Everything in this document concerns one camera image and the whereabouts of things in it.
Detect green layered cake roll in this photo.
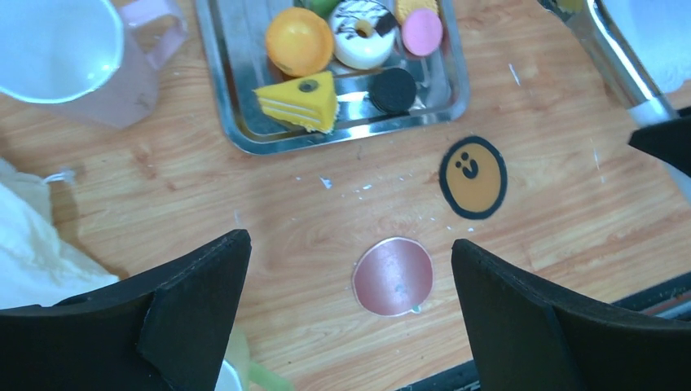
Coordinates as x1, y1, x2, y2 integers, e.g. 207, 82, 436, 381
302, 0, 340, 18

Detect black sandwich cookie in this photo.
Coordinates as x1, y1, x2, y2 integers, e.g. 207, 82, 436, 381
368, 68, 417, 114

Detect yellow face coaster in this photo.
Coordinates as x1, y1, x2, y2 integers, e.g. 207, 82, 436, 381
438, 135, 508, 220

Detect pink handled white mug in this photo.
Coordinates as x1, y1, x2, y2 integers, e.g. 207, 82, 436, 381
1, 1, 188, 129

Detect red apple coaster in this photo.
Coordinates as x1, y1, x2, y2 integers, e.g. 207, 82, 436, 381
351, 236, 434, 318

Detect green handled white mug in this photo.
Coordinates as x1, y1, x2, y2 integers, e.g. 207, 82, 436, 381
214, 326, 295, 391

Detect steel baking tray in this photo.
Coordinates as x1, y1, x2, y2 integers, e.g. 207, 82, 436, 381
194, 0, 471, 156

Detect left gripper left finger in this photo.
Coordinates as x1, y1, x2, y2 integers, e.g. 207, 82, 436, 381
1, 229, 251, 390

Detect orange biscuit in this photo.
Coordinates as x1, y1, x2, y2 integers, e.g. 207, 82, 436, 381
394, 0, 438, 24

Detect pink macaron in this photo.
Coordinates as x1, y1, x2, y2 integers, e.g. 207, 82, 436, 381
402, 8, 443, 57

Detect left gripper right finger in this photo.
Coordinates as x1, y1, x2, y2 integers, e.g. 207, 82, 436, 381
451, 239, 691, 391

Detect white three-tier dessert stand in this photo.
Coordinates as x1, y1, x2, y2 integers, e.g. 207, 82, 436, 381
604, 0, 690, 93

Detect cream cloth bag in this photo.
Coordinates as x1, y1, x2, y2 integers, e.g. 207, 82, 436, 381
1, 159, 120, 310

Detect metal serving tongs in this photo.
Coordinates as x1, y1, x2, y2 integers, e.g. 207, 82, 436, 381
539, 0, 680, 127

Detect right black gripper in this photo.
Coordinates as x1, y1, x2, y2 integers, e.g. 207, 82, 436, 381
628, 107, 690, 177

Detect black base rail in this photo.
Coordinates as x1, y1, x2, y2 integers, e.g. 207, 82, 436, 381
407, 274, 690, 390

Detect yellow cake slice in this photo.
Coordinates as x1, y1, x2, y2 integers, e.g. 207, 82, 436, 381
253, 71, 339, 134

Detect white chocolate donut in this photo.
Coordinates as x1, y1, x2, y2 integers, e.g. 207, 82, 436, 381
328, 1, 396, 70

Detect orange macaron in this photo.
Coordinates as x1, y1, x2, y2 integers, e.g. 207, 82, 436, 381
265, 7, 334, 77

